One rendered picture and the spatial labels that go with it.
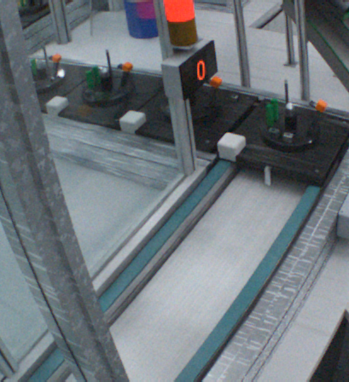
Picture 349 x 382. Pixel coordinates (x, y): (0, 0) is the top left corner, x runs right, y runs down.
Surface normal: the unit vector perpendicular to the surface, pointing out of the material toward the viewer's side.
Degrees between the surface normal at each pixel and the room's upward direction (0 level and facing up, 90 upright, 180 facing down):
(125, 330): 0
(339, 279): 0
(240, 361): 0
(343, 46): 45
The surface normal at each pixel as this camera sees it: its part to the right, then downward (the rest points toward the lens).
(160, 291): -0.12, -0.77
